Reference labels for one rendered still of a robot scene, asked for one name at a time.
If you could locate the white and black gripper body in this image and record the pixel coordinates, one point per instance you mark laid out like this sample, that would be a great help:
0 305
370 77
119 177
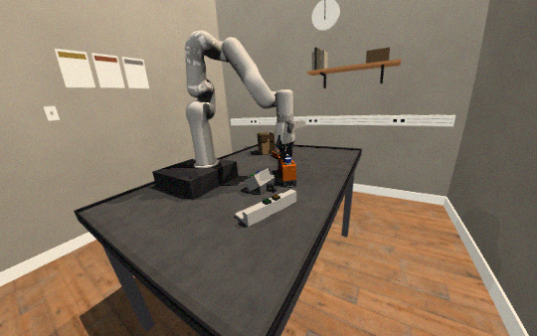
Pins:
286 135

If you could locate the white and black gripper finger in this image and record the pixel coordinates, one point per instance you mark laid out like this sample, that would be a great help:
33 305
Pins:
288 149
281 149

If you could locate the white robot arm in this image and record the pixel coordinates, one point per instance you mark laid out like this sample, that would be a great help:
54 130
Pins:
200 44

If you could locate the open brown cardboard box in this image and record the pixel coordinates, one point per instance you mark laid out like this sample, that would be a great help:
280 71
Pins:
266 143

